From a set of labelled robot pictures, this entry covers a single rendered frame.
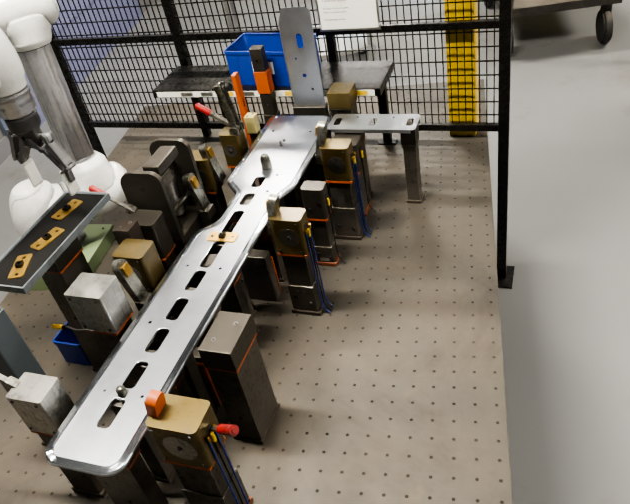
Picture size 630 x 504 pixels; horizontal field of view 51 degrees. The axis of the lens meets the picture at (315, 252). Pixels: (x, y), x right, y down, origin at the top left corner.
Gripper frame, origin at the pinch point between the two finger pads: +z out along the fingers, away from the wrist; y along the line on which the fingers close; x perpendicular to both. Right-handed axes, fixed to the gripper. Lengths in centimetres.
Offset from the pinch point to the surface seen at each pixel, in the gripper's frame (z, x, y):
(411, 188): 48, 84, 58
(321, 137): 16, 60, 42
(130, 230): 14.3, 4.2, 15.4
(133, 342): 23.7, -20.9, 34.1
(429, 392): 54, 11, 92
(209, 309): 24, -6, 45
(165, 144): 6.3, 31.9, 8.2
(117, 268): 13.8, -9.3, 23.3
